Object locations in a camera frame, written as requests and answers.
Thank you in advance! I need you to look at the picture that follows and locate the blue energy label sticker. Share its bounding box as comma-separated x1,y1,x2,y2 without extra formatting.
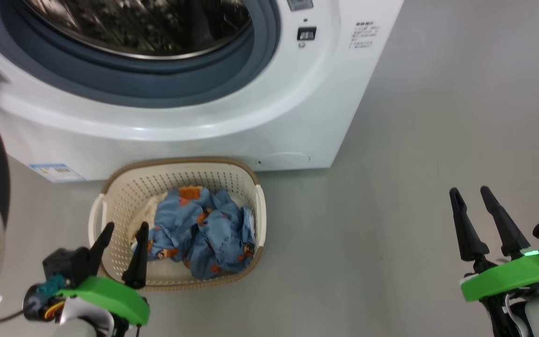
29,163,85,182

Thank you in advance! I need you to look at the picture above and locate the left cable with teal connector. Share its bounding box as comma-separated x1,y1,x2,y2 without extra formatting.
0,275,66,326

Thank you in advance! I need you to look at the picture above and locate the white front-load washing machine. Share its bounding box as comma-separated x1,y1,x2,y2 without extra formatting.
0,0,405,182

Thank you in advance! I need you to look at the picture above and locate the cream perforated laundry basket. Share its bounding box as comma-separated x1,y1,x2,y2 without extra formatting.
88,157,267,292

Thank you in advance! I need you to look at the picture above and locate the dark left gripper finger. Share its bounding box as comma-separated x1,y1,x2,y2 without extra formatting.
122,222,150,289
87,222,115,277

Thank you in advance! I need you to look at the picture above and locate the round white filter cover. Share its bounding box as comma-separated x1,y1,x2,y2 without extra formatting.
262,151,311,167

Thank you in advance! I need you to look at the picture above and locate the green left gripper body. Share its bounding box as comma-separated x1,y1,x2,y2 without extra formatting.
56,276,150,327

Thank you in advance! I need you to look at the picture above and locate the blue patterned garment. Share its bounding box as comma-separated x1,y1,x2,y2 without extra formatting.
131,186,256,280

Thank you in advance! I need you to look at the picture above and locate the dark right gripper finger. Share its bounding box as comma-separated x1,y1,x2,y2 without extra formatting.
449,188,490,262
480,186,531,257

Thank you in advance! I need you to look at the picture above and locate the cream beige garment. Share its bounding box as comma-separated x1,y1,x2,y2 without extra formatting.
129,192,169,244

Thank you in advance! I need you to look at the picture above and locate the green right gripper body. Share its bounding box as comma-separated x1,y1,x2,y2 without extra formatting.
459,250,539,302

